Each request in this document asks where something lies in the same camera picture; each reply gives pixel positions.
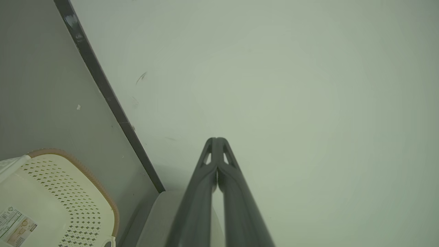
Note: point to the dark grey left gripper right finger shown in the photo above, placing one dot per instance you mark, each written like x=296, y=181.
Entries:
x=240, y=212

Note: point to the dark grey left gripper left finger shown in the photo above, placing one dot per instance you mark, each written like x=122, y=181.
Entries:
x=197, y=206

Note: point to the cream laundry basket brown rim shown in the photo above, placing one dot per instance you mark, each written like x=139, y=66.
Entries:
x=51, y=192

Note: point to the white product label sticker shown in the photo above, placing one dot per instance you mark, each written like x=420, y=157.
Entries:
x=15, y=226

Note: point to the black wall baseboard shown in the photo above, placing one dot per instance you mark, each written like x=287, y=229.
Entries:
x=103, y=85

